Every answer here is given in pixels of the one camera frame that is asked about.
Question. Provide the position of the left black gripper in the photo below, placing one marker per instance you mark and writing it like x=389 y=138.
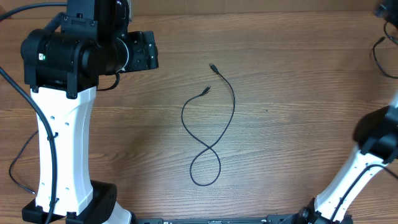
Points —
x=145 y=51

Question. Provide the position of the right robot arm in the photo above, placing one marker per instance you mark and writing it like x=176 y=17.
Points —
x=375 y=136

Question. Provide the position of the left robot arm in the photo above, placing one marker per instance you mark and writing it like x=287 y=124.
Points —
x=62 y=65

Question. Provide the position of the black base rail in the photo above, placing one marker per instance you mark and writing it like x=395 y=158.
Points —
x=269 y=219

